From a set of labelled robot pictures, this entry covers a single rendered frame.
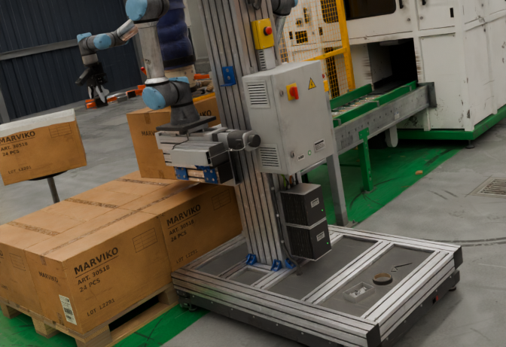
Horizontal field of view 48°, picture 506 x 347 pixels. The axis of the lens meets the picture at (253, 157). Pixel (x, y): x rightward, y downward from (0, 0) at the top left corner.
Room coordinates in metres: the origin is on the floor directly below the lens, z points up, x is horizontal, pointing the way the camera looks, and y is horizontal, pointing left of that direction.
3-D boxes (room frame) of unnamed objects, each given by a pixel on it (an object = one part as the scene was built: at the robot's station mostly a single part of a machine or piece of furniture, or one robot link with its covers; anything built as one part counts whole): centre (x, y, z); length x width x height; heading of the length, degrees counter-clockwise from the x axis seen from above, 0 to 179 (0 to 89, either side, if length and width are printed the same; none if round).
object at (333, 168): (3.64, -0.51, 0.50); 0.07 x 0.07 x 1.00; 45
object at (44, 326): (3.33, 0.92, 0.07); 1.20 x 1.00 x 0.14; 135
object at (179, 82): (2.87, 0.31, 1.20); 0.13 x 0.12 x 0.14; 142
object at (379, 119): (4.19, -0.81, 0.50); 2.31 x 0.05 x 0.19; 135
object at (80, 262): (3.33, 0.92, 0.34); 1.20 x 1.00 x 0.40; 135
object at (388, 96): (4.48, -1.02, 0.60); 1.60 x 0.10 x 0.09; 135
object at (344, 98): (4.85, -0.64, 0.60); 1.60 x 0.10 x 0.09; 135
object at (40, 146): (4.37, 1.59, 0.82); 0.60 x 0.40 x 0.40; 104
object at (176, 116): (2.87, 0.30, 1.09); 0.15 x 0.15 x 0.10
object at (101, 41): (2.99, 0.64, 1.50); 0.11 x 0.11 x 0.08; 52
